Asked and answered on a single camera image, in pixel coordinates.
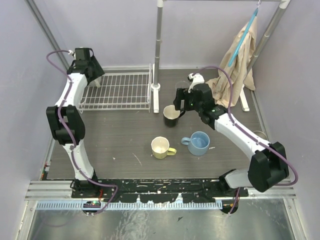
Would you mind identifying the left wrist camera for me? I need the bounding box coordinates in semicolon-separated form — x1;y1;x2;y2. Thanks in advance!
67;46;94;61

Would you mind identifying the yellow mug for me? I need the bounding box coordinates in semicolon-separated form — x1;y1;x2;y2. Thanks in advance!
150;136;177;160

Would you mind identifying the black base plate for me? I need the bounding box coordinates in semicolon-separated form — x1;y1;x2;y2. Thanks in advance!
70;178;237;204

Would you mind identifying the black mug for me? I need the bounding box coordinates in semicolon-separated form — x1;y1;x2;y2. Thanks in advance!
163;105;181;128

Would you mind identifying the steel cup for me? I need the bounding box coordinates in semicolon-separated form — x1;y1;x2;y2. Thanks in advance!
253;130;267;139

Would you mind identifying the beige cloth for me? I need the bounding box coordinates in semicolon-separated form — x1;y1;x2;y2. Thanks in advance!
206;18;258;108

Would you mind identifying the white wire dish rack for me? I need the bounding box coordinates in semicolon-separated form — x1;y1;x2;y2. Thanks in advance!
79;65;153;112

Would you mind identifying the blue mug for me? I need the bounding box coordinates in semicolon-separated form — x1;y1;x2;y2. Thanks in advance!
181;131;210;156

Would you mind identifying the metal clothes rack frame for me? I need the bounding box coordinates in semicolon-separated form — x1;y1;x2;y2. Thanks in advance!
150;0;291;114

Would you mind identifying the blue cable duct strip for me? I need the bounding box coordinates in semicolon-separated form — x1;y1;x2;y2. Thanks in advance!
35;200;223;212

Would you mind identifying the clear plastic cup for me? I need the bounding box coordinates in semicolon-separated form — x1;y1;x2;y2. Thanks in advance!
175;81;190;89

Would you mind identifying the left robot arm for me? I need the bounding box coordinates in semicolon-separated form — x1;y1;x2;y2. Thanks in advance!
46;47;104;198

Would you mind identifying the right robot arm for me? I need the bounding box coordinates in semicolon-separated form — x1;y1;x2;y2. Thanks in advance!
173;83;289;197

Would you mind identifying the blue clothes hanger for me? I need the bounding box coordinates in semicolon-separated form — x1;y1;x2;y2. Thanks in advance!
227;7;259;67

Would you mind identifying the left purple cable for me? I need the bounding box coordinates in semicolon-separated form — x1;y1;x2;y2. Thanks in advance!
45;49;120;216

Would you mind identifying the white speckled mug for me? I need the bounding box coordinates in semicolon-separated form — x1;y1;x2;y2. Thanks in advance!
94;76;102;88

